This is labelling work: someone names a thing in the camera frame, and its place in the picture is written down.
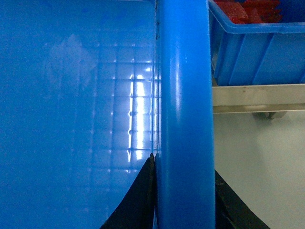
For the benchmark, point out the large blue plastic crate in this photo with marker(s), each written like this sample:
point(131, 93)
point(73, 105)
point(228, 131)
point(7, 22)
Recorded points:
point(89, 89)

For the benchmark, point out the red parts in bin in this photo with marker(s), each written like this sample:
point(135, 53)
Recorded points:
point(251, 11)

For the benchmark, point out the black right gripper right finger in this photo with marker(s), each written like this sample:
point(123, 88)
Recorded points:
point(231, 212)

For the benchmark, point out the steel shelf rack frame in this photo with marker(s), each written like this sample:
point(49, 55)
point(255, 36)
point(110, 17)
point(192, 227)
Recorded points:
point(271, 101)

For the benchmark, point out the blue bin upper shelf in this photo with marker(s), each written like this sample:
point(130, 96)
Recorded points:
point(258, 54)

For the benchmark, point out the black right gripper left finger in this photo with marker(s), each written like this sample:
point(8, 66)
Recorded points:
point(136, 210)

